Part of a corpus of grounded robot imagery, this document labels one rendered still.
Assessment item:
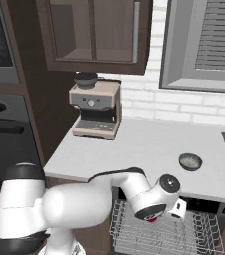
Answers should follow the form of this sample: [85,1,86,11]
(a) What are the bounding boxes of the glass cupboard door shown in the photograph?
[91,0,142,64]
[48,0,95,62]

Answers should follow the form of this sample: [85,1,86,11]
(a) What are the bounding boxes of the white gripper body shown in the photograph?
[170,212,187,221]

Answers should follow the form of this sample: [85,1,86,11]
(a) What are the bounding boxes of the beige coffee machine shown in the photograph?
[68,72,123,141]

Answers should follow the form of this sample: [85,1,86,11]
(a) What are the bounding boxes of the grey cupboard door handle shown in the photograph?
[133,1,141,64]

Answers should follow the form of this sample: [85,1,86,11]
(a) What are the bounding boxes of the grey window with blinds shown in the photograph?
[159,0,225,95]

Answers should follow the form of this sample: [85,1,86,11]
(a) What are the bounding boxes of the black oven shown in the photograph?
[0,93,42,189]

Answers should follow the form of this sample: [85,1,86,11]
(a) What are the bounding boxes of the white wire dishwasher rack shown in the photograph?
[109,198,225,255]

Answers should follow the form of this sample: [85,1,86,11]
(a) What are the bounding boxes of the brown wall cupboard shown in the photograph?
[35,0,154,76]

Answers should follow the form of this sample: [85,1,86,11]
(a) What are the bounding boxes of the dark grey bowl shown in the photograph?
[178,152,204,172]

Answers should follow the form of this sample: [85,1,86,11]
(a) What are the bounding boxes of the dark dishwasher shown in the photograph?
[110,185,225,255]

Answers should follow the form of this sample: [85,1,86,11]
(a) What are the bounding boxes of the brown tall oven cabinet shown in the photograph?
[0,0,83,167]

